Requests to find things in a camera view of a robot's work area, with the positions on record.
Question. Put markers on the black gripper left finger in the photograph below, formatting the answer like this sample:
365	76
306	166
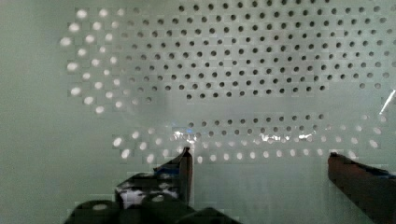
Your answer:
172	178

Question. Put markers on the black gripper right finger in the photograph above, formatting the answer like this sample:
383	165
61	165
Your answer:
372	189

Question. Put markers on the green plastic strainer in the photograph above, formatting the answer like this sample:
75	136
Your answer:
262	92

